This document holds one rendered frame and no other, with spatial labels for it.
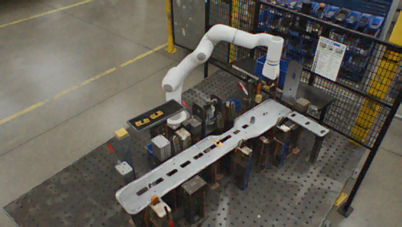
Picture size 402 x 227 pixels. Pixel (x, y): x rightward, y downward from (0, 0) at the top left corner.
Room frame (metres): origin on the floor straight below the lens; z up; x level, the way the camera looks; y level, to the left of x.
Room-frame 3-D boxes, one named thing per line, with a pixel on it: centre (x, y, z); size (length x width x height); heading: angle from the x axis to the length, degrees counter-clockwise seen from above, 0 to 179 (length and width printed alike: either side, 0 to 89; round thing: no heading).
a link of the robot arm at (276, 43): (1.82, -0.45, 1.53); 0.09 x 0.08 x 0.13; 166
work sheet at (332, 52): (2.11, -0.93, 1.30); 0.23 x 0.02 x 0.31; 42
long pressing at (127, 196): (1.48, -0.10, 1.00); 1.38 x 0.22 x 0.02; 132
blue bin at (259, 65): (2.29, -0.61, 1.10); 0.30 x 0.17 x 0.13; 50
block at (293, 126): (1.72, -0.63, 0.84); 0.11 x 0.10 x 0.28; 42
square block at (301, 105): (1.90, -0.74, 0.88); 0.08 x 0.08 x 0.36; 42
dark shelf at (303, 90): (2.25, -0.64, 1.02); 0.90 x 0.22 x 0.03; 42
